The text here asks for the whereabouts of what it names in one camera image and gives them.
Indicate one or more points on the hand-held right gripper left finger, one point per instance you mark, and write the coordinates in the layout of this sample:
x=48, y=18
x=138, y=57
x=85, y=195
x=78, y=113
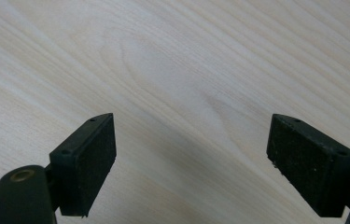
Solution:
x=82, y=168

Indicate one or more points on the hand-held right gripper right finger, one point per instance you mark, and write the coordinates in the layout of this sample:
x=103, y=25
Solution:
x=312, y=168

